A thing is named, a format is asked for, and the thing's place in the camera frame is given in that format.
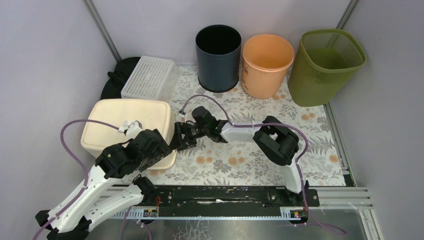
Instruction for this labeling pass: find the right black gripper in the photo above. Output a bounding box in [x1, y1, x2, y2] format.
[169, 121, 209, 152]

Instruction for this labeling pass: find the cream perforated large basket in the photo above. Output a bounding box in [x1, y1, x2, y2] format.
[80, 98, 176, 158]

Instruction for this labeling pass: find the white slotted basket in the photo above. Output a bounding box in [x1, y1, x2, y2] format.
[120, 55, 182, 103]

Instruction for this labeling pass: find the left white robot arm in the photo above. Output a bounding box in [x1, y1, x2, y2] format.
[35, 129, 172, 240]

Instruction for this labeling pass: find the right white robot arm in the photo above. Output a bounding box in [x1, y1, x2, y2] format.
[169, 116, 309, 206]

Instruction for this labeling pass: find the floral patterned table mat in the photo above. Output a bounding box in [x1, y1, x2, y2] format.
[142, 66, 346, 187]

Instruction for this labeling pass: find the black cloth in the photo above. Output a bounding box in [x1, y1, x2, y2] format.
[100, 57, 141, 100]

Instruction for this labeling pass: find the dark blue round bin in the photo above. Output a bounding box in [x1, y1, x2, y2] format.
[195, 24, 242, 93]

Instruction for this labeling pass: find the orange round bin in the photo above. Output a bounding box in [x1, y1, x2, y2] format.
[241, 34, 295, 99]

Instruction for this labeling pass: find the green mesh waste bin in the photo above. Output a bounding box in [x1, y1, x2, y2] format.
[287, 28, 367, 107]

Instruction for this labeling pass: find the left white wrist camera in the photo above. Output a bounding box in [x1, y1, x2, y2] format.
[117, 120, 143, 139]

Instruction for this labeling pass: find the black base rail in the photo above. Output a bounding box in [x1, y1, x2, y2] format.
[131, 185, 320, 221]

